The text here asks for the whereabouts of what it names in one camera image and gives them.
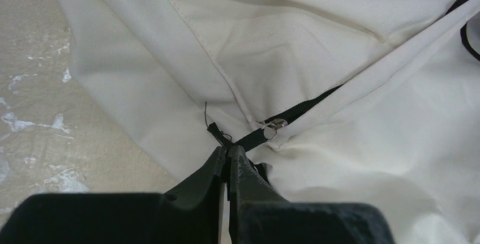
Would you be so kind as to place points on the beige canvas backpack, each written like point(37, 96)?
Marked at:
point(371, 101)

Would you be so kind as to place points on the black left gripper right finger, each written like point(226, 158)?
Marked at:
point(258, 214)

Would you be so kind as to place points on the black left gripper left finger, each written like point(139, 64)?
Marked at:
point(187, 213)

